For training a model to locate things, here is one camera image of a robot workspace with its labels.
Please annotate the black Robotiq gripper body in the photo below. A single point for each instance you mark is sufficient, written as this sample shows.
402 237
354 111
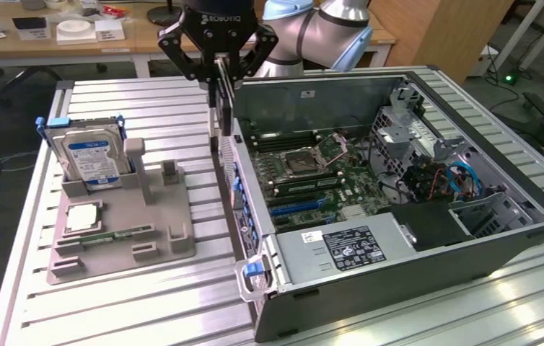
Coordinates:
221 32

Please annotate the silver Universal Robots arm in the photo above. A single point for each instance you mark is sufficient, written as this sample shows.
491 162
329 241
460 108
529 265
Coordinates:
310 32

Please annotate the wooden desk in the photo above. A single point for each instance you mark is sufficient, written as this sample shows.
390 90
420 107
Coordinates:
166 39

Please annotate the black round lamp base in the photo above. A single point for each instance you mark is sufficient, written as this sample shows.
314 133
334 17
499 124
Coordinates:
170 18

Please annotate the white labelled box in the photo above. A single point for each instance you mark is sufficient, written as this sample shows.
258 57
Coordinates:
110 32

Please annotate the red packet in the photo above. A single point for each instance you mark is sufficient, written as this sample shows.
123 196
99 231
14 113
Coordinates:
114 11

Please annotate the white round dish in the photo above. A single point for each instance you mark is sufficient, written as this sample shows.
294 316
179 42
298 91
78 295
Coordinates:
76 34

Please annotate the small dark object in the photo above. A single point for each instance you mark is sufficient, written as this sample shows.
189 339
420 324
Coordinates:
90 11

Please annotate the black RAM slot bank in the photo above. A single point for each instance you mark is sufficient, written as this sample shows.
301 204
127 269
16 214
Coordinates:
281 142
274 189

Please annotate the black and white box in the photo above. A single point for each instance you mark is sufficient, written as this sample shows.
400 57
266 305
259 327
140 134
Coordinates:
31 30

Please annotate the metal socket cover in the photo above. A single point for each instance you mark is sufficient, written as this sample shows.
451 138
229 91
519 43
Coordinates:
334 146

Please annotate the grey cup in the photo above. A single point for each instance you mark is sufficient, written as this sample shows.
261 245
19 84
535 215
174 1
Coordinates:
34 4

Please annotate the CPU socket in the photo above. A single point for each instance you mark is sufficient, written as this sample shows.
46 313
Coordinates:
302 160

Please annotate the black office chair base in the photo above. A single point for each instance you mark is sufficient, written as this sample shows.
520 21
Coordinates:
16 84

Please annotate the hard disk with blue caddy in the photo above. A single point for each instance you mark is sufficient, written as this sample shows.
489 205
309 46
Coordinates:
88 158

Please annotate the silver drive cage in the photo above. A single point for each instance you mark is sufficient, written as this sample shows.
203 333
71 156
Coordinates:
397 137

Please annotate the wooden cabinet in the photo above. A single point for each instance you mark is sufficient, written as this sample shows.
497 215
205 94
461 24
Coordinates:
445 36

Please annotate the green Dell motherboard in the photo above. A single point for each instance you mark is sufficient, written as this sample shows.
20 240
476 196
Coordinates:
348 187

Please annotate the grey parts rack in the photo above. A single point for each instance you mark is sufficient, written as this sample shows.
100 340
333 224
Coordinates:
155 216

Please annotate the blue expansion slot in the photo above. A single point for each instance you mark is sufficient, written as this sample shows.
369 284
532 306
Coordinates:
300 208

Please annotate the silver CPU chip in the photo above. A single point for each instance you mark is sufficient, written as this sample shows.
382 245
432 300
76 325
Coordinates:
82 217

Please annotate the silver chipset heat sink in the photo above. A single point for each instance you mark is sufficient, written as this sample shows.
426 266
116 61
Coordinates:
358 212

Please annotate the power strip with green light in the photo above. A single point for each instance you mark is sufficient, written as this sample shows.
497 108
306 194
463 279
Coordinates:
509 78

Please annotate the grey power supply unit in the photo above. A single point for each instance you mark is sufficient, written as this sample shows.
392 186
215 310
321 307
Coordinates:
310 259

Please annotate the blue case latch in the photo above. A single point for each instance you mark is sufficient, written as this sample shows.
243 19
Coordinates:
251 270

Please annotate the metal disk bay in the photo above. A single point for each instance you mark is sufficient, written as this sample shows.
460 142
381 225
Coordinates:
483 216

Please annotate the open grey PC case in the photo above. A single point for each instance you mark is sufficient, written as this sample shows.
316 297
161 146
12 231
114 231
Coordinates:
397 288

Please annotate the white desk frame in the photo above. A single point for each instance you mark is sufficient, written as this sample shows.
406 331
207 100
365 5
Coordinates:
517 36

